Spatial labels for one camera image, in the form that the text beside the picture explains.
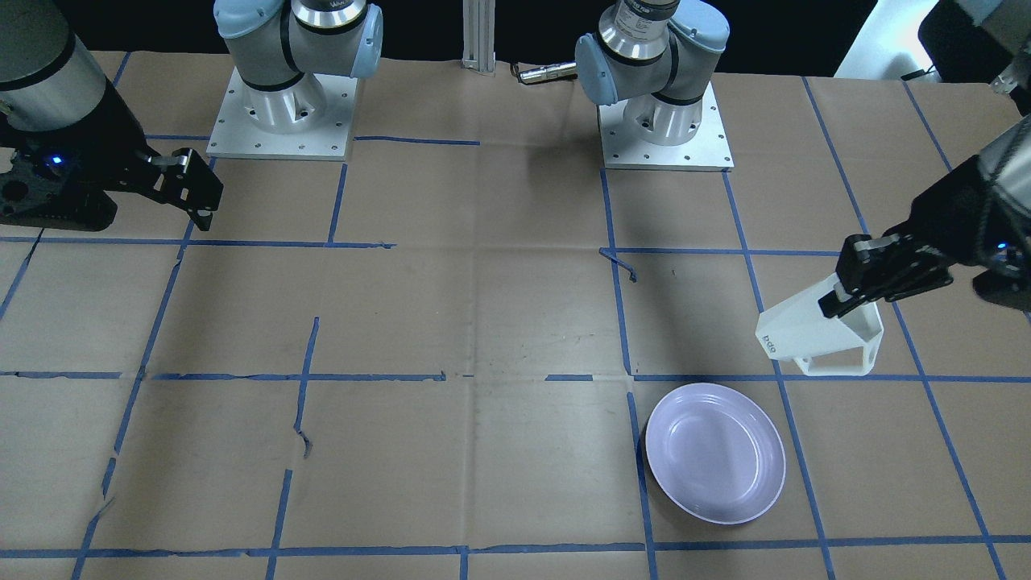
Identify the white faceted cup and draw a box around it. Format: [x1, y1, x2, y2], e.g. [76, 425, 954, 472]
[755, 274, 884, 377]

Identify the brown paper table cover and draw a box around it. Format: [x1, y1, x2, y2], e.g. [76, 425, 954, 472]
[1, 61, 1029, 579]

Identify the lavender round plate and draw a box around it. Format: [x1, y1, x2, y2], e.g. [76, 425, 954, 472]
[644, 383, 787, 526]

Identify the aluminium frame post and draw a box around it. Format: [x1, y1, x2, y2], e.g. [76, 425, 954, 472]
[461, 0, 496, 76]

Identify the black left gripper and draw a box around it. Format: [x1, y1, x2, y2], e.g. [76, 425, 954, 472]
[818, 157, 1030, 319]

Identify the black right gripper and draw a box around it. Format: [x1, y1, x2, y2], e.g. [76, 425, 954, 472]
[1, 101, 224, 232]

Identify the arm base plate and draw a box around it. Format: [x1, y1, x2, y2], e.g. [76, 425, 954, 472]
[206, 70, 360, 162]
[597, 84, 735, 172]

